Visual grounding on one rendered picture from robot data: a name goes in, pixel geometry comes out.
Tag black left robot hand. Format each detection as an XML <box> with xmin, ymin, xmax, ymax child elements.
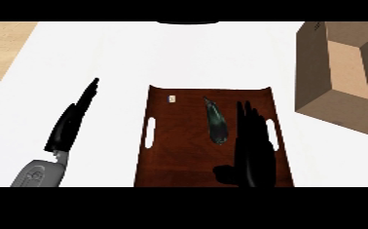
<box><xmin>43</xmin><ymin>77</ymin><xmax>101</xmax><ymax>154</ymax></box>

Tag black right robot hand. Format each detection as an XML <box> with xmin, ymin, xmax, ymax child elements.
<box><xmin>212</xmin><ymin>100</ymin><xmax>278</xmax><ymax>188</ymax></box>

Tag dark brown wooden tray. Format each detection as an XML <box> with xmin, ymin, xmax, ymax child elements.
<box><xmin>132</xmin><ymin>84</ymin><xmax>294</xmax><ymax>188</ymax></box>

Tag brown cardboard box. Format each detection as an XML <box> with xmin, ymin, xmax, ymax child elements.
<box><xmin>293</xmin><ymin>21</ymin><xmax>368</xmax><ymax>135</ymax></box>

